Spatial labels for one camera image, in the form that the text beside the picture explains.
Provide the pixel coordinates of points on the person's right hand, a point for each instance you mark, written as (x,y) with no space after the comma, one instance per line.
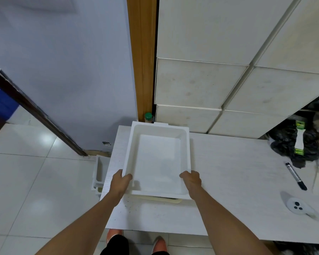
(193,183)

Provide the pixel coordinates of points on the person's left hand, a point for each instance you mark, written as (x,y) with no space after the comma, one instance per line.
(118,185)

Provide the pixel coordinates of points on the person's left thumb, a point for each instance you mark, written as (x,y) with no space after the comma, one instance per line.
(127,177)

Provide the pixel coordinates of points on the person's right thumb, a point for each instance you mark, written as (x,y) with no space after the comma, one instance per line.
(184,177)

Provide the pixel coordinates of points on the white foam box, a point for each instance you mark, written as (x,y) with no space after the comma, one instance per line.
(99,173)
(157,159)

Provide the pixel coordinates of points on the person's right forearm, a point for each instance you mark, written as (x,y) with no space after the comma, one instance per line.
(224,225)

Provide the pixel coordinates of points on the person's left forearm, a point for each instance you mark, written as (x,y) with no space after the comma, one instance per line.
(81,227)

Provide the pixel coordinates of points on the beige flat lid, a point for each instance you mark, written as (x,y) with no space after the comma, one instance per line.
(160,200)

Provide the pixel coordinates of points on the green-capped bottle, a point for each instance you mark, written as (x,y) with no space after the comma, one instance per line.
(148,117)

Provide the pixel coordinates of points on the person's black shorts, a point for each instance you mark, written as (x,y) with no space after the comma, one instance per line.
(127,246)

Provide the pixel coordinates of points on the black marker pen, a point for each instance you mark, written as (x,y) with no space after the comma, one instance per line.
(296,176)

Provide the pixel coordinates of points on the black plastic bag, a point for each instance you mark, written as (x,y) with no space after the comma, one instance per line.
(292,142)

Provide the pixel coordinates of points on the white handheld controller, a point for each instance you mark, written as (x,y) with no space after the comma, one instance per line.
(301,207)

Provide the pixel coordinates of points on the green and white packet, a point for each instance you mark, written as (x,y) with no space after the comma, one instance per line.
(299,138)

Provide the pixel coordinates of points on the blue bin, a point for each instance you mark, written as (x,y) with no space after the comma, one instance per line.
(0,102)

